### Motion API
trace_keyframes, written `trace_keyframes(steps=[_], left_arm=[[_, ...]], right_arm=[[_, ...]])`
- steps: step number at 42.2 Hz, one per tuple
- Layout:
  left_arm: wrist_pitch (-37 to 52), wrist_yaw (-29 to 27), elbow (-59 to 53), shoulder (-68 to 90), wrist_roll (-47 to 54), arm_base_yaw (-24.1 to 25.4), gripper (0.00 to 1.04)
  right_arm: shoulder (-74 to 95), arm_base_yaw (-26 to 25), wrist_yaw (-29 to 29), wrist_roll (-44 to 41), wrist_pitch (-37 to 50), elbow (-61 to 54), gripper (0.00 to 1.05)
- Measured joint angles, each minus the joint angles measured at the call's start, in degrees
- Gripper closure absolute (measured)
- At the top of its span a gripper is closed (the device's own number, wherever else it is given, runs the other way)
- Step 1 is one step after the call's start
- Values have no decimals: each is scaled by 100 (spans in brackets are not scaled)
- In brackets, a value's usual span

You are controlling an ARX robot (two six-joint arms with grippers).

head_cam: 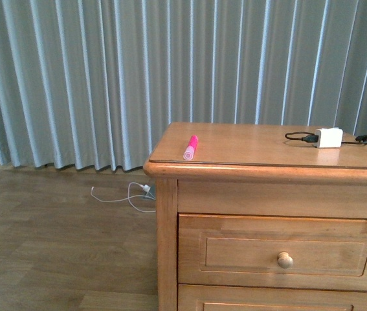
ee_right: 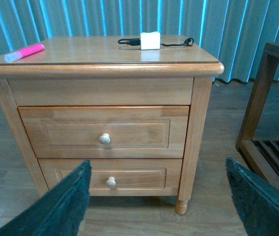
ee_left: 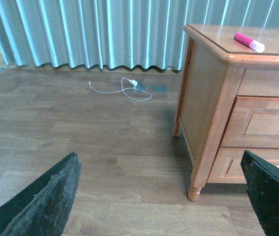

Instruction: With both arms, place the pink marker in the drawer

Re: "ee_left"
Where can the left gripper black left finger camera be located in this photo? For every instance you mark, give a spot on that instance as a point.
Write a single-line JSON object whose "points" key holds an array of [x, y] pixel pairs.
{"points": [[44, 206]]}

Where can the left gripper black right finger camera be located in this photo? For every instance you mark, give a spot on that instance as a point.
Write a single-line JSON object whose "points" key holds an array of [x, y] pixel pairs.
{"points": [[262, 180]]}

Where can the open floor socket plate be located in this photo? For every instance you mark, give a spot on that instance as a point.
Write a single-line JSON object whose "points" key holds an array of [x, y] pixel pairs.
{"points": [[139, 87]]}

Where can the closed floor socket plate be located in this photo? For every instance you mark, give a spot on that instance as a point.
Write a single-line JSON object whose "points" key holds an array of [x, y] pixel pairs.
{"points": [[159, 89]]}

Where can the wooden drawer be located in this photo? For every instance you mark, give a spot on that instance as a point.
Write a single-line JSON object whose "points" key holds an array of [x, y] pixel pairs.
{"points": [[253, 123], [227, 164]]}

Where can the pink marker with clear cap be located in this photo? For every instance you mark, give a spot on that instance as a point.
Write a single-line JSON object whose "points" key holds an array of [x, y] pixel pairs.
{"points": [[249, 42]]}

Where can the wooden nightstand cabinet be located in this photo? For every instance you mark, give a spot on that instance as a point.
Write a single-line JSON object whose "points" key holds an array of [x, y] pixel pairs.
{"points": [[217, 70]]}

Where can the grey pleated curtain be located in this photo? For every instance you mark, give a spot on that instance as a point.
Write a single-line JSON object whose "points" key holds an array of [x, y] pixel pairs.
{"points": [[116, 33]]}

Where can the white charger with cable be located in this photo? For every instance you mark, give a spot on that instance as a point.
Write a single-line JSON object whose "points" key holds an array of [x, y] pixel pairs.
{"points": [[123, 90]]}

